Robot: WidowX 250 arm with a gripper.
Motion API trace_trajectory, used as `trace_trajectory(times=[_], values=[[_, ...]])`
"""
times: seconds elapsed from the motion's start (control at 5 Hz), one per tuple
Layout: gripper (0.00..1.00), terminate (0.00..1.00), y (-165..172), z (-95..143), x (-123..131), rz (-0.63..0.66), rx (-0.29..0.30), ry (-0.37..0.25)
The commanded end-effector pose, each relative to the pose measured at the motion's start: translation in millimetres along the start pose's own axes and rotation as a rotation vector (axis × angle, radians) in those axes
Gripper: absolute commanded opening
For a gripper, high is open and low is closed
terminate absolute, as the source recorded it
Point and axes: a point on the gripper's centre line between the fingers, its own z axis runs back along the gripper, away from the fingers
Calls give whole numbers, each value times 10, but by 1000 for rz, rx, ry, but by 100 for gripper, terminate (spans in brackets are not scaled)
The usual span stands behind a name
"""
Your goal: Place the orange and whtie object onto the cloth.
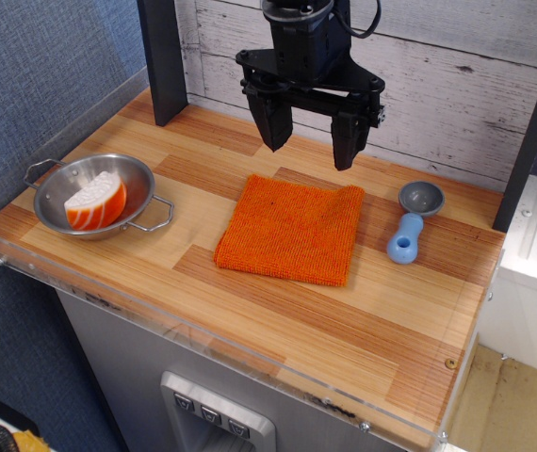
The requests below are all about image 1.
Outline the black and yellow object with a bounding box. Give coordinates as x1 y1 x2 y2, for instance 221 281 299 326
0 393 53 452

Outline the grey toy fridge cabinet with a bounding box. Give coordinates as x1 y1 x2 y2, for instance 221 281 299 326
59 292 440 451

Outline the dark right vertical post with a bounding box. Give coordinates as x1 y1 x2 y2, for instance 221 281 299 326
492 102 537 233

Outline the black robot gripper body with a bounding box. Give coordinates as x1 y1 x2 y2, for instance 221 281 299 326
236 1 385 127

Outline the silver dispenser button panel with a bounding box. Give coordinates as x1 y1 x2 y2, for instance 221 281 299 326
160 371 277 451

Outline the blue grey toy scoop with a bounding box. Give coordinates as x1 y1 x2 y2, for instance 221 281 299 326
386 181 446 265

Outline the salmon sushi toy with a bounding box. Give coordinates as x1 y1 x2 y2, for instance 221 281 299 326
64 171 127 231

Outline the dark vertical post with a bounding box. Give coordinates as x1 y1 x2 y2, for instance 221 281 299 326
137 0 188 126
492 102 537 233

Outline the white side cabinet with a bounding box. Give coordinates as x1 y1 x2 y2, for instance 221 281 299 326
478 175 537 369

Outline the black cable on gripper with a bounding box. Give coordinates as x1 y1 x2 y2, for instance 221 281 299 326
333 0 383 40

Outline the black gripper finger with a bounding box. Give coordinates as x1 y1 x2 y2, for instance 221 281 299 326
331 97 370 170
241 71 293 151

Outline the dark left vertical post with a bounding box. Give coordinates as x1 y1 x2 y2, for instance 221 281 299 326
137 0 188 126

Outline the orange knitted napkin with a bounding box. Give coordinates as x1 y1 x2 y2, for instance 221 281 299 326
213 174 365 287

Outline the clear acrylic edge guard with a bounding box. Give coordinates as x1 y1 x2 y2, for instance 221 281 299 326
0 56 513 442

